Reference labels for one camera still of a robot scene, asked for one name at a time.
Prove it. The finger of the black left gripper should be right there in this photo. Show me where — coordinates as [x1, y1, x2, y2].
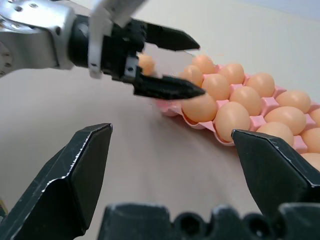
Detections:
[144, 22, 201, 52]
[133, 66, 206, 101]

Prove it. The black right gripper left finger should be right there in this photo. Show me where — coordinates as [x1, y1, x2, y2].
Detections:
[0, 122, 114, 240]

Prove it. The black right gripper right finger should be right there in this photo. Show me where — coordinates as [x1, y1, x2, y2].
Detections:
[230, 129, 320, 216]

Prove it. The brown egg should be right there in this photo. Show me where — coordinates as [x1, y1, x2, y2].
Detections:
[191, 54, 216, 75]
[246, 72, 276, 98]
[201, 73, 231, 101]
[214, 101, 251, 143]
[178, 64, 204, 87]
[275, 90, 312, 114]
[309, 107, 320, 123]
[256, 121, 295, 147]
[229, 86, 263, 116]
[137, 53, 156, 76]
[299, 127, 320, 154]
[218, 63, 246, 86]
[264, 106, 307, 136]
[299, 152, 320, 173]
[181, 94, 218, 123]

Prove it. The pink plastic egg tray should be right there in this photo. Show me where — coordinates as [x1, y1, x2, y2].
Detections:
[156, 63, 320, 155]

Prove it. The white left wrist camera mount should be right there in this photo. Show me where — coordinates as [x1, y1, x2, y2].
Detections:
[87, 0, 149, 80]

